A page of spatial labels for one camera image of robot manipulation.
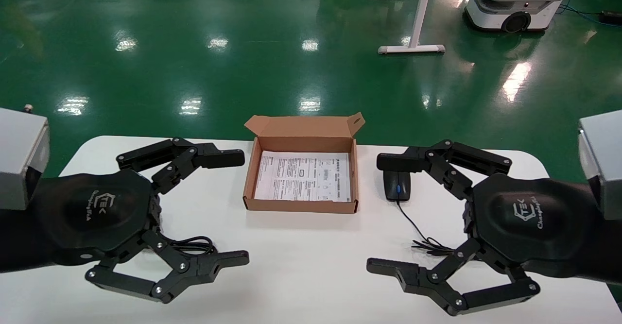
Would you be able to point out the printed white paper sheet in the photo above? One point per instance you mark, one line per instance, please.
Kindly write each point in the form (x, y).
(301, 176)

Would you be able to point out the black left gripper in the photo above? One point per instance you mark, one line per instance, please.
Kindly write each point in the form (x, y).
(92, 212)

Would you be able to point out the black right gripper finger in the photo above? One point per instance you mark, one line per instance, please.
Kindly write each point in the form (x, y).
(388, 267)
(403, 162)

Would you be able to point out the white stand with foot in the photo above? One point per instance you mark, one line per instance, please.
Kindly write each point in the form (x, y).
(419, 18)

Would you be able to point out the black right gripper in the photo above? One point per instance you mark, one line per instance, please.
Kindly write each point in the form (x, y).
(534, 222)

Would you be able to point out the small black floor box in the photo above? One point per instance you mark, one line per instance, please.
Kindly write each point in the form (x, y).
(613, 17)

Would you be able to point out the grey right wrist camera bracket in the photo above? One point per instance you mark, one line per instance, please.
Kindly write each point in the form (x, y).
(602, 163)

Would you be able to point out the open brown cardboard box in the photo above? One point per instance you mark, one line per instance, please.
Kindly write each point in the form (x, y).
(301, 128)

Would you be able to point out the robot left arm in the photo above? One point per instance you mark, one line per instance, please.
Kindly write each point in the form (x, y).
(14, 241)

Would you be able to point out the white wheeled robot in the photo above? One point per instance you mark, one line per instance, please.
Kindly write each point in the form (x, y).
(491, 13)

